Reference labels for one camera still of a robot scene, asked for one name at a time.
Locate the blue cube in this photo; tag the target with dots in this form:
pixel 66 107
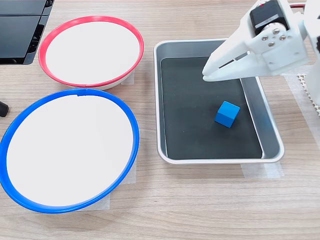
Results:
pixel 227 114

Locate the translucent tape piece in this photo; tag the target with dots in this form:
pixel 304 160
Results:
pixel 125 175
pixel 130 77
pixel 262 171

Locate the red-rimmed white plate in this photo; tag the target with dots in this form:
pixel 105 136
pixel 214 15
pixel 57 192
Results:
pixel 92 52

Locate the pale perforated base plate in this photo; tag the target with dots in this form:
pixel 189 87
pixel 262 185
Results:
pixel 302 78

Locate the steel tray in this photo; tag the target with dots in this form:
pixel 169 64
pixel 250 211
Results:
pixel 271 140

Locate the small black rounded object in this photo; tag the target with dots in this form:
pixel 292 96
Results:
pixel 3 109

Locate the black flat device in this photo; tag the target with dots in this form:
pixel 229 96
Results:
pixel 17 32

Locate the blue-rimmed white plate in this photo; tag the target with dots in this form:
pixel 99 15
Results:
pixel 70 150

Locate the black tray mat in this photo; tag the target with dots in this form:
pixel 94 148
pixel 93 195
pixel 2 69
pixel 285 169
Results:
pixel 195 120

